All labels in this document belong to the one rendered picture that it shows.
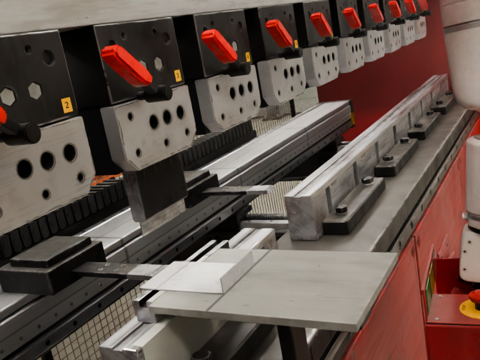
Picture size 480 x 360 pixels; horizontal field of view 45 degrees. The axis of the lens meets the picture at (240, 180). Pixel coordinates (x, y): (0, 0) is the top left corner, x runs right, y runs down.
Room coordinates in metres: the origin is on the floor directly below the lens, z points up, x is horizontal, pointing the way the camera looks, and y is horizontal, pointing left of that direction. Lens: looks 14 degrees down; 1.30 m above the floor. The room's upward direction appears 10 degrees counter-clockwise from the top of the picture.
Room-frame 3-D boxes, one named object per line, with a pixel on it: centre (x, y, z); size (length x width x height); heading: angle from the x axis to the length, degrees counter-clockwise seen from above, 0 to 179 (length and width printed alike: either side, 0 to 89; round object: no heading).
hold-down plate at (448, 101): (2.28, -0.85, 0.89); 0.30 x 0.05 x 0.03; 150
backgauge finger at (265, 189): (1.15, 0.06, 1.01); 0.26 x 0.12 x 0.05; 60
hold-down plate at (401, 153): (1.59, -0.45, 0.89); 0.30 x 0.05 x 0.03; 150
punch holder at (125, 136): (0.73, 0.12, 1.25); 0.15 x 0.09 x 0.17; 150
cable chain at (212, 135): (1.62, 0.07, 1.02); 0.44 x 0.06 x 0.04; 150
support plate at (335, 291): (0.67, -0.02, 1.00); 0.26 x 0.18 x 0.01; 60
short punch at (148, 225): (0.75, 0.11, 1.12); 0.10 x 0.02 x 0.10; 150
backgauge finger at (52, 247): (0.83, 0.25, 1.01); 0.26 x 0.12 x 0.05; 60
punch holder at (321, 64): (1.24, -0.18, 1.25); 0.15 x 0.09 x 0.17; 150
